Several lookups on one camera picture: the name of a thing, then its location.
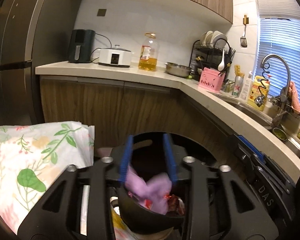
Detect purple glove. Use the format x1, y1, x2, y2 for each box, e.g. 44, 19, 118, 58
125, 164, 172, 205

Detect white ladle spoon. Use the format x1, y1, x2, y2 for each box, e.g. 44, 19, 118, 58
217, 50, 225, 72

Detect black air fryer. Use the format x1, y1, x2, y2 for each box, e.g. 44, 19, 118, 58
68, 29, 95, 63

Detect hanging metal spatula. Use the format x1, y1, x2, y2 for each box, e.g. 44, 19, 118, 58
240, 15, 249, 48

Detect white dish soap bottle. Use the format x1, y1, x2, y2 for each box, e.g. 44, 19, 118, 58
239, 71, 253, 102

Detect wall power socket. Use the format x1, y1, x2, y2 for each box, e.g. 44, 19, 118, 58
97, 9, 107, 17

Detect pink red crumpled wrapper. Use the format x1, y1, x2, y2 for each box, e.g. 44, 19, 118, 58
127, 192, 186, 217

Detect black dish rack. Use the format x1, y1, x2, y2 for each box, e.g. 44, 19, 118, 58
189, 31, 236, 81

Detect beverage can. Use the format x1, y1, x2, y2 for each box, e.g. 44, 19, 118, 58
232, 74, 244, 98

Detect stainless steel bowl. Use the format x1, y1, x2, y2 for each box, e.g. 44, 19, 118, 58
165, 62, 191, 78

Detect window blinds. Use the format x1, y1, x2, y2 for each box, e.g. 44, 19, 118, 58
255, 18, 300, 100

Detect black trash bin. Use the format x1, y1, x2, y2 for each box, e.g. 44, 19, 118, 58
112, 132, 245, 239

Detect chrome sink faucet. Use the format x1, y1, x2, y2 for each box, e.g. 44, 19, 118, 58
259, 54, 292, 128

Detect wooden lower kitchen cabinets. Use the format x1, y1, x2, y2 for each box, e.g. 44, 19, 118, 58
39, 76, 291, 185

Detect white slow cooker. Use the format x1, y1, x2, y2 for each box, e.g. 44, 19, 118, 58
98, 45, 132, 68

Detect yellow detergent bottle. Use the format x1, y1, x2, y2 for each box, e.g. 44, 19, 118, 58
248, 75, 270, 112

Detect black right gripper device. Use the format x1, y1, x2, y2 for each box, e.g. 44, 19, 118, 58
229, 134, 296, 222

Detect dark grey refrigerator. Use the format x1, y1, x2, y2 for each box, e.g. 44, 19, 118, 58
0, 0, 81, 126

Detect cooking oil bottle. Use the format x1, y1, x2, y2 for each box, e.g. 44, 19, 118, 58
138, 33, 160, 72

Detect pink utensil holder box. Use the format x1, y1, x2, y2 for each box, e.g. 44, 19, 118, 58
198, 68, 225, 92

